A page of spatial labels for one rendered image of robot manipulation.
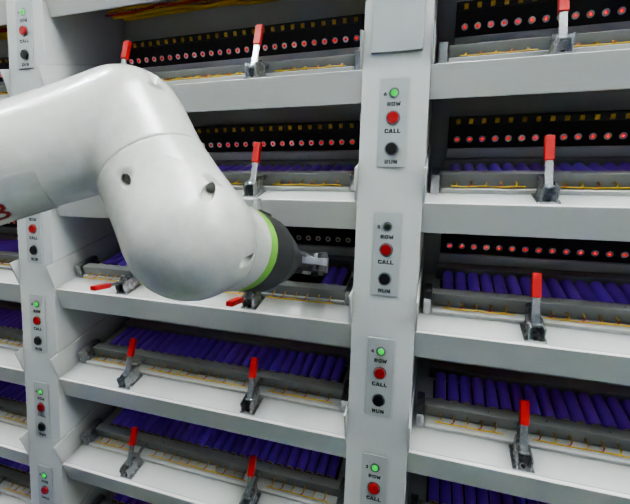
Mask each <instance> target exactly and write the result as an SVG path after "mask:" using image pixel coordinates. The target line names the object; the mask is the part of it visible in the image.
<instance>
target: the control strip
mask: <svg viewBox="0 0 630 504"><path fill-rule="evenodd" d="M425 2H426V0H374V2H373V25H372V47H371V54H381V53H392V52H403V51H414V50H422V49H423V36H424V19H425Z"/></svg>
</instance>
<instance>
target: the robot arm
mask: <svg viewBox="0 0 630 504"><path fill-rule="evenodd" d="M97 195H99V196H100V197H101V199H102V202H103V204H104V206H105V208H106V211H107V213H108V216H109V219H110V222H111V224H112V227H113V229H114V232H115V235H116V237H117V240H118V243H119V246H120V249H121V252H122V255H123V257H124V259H125V261H126V263H127V266H128V268H129V270H130V271H131V273H132V274H133V275H134V277H135V278H136V279H137V280H138V281H139V282H140V283H141V284H142V285H143V286H145V287H146V288H147V289H149V290H150V291H152V292H154V293H156V294H158V295H160V296H162V297H165V298H168V299H172V300H177V301H200V300H205V299H209V298H212V297H215V296H217V295H219V294H221V293H223V292H227V291H239V292H243V293H244V299H250V297H251V294H252V292H262V291H267V290H270V289H272V288H274V287H276V286H278V285H279V284H281V283H283V282H285V281H286V280H288V279H289V278H290V277H291V276H292V275H293V274H295V273H300V274H306V275H310V274H311V277H318V275H319V276H323V275H324V274H327V273H328V266H329V257H328V253H325V252H321V253H314V256H311V255H309V254H308V253H307V252H304V250H302V249H299V248H298V246H297V243H296V242H295V240H294V238H293V237H292V236H291V234H290V232H289V231H288V229H287V228H286V227H285V226H284V225H283V224H282V223H281V222H280V221H278V220H276V219H275V218H273V217H271V214H269V213H267V212H266V211H264V210H262V209H261V198H253V205H252V207H250V206H248V205H247V204H246V203H245V201H244V200H243V199H242V197H241V196H240V195H239V194H238V193H237V191H236V190H235V189H234V188H233V186H232V185H231V184H230V182H229V181H228V180H227V179H226V177H225V176H224V175H223V173H222V172H221V171H220V169H219V168H218V166H217V165H216V164H215V162H214V161H213V159H212V158H211V156H210V155H209V153H208V152H207V150H206V149H205V147H204V146H203V144H202V142H201V140H200V138H199V137H198V135H197V133H196V131H195V129H194V127H193V125H192V123H191V121H190V119H189V117H188V115H187V113H186V111H185V109H184V106H183V104H182V102H181V101H180V99H179V97H178V96H177V95H176V93H175V92H174V91H173V90H172V89H171V87H170V86H169V85H168V84H167V83H165V82H164V81H163V80H162V79H160V78H159V77H158V76H156V75H154V74H153V73H151V72H149V71H147V70H145V69H142V68H140V67H136V66H133V65H128V64H106V65H101V66H98V67H95V68H92V69H89V70H87V71H84V72H81V73H79V74H76V75H73V76H70V77H68V78H65V79H62V80H59V81H56V82H53V83H50V84H47V85H44V86H41V87H39V88H36V89H33V90H30V91H28V92H25V93H21V94H18V95H15V96H11V97H8V98H5V99H2V100H0V226H1V225H4V224H7V223H10V222H13V221H16V220H19V219H23V218H26V217H29V216H32V215H35V214H38V213H42V212H45V211H48V210H52V209H55V208H58V207H57V206H60V205H64V204H67V203H71V202H75V201H78V200H82V199H86V198H90V197H94V196H97Z"/></svg>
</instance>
